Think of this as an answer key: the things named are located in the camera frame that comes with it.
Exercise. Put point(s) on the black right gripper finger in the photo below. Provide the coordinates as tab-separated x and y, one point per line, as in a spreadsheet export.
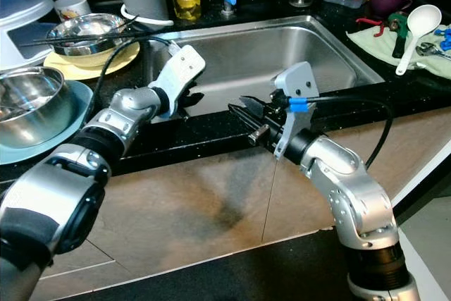
256	104
248	120

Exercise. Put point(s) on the light blue plate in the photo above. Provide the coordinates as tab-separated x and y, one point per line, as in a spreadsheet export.
84	114

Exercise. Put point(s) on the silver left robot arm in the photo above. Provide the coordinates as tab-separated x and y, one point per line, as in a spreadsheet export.
56	202

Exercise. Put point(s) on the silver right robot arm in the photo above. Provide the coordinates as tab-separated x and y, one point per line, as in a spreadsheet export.
352	202

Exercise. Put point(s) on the stainless steel sink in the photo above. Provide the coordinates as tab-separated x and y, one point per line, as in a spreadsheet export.
268	58

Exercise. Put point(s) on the black chopstick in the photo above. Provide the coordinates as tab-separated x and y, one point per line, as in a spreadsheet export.
42	42
137	33

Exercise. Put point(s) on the pale yellow plate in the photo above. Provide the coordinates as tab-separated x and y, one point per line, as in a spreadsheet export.
84	70

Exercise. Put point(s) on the round metal sink strainer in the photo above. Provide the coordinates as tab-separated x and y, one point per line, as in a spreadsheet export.
301	1

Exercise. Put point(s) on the pale green cloth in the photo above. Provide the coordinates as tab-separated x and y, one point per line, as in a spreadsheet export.
373	44

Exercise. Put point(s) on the black floor mat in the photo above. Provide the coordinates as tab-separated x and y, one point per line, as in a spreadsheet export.
254	273

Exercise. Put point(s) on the white printed mug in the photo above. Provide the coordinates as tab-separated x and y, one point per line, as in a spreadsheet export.
72	8

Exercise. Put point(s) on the purple cup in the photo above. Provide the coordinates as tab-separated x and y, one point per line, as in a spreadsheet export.
387	1

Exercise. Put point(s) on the white tiered steamer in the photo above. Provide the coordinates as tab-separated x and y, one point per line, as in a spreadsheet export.
21	19

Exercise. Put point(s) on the white plastic ladle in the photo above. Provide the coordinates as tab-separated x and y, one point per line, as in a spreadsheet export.
423	19

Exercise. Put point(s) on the blue plastic clip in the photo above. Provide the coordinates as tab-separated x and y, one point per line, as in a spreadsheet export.
444	33

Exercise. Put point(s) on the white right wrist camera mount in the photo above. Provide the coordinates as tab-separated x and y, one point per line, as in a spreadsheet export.
299	79

